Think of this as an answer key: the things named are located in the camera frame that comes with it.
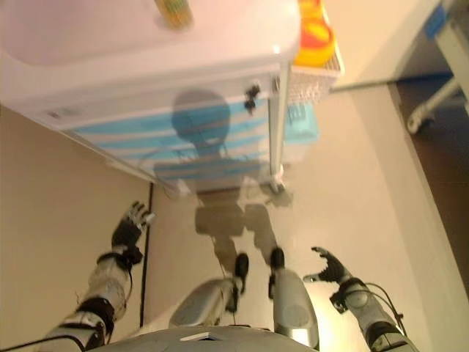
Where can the white medical cart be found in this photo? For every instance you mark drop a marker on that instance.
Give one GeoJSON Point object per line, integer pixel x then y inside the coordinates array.
{"type": "Point", "coordinates": [146, 36]}

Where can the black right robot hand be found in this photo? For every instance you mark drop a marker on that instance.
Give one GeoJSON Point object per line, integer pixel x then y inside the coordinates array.
{"type": "Point", "coordinates": [337, 273]}

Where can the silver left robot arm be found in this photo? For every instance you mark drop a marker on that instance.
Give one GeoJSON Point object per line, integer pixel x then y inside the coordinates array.
{"type": "Point", "coordinates": [106, 282]}

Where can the grey robot torso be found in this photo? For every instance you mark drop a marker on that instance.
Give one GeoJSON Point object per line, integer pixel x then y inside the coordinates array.
{"type": "Point", "coordinates": [220, 342]}

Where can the yellow medicine bottle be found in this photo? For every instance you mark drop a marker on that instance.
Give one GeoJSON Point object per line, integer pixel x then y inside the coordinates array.
{"type": "Point", "coordinates": [174, 12]}

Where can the silver cart latch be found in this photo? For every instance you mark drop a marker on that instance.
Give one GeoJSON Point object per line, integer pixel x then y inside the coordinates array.
{"type": "Point", "coordinates": [275, 83]}

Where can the black cart keys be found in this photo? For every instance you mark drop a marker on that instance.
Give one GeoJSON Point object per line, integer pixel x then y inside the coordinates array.
{"type": "Point", "coordinates": [252, 97]}

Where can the blue bed corner bumper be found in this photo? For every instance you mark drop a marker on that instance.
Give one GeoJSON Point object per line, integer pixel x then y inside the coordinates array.
{"type": "Point", "coordinates": [438, 18]}

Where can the blue lid waste bin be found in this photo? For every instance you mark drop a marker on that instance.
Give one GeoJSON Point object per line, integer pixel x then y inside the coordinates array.
{"type": "Point", "coordinates": [302, 124]}

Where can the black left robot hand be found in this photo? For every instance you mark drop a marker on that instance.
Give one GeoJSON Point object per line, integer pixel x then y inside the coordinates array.
{"type": "Point", "coordinates": [128, 234]}

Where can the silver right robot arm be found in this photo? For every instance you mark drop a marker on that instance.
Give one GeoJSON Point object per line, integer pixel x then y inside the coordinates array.
{"type": "Point", "coordinates": [361, 298]}

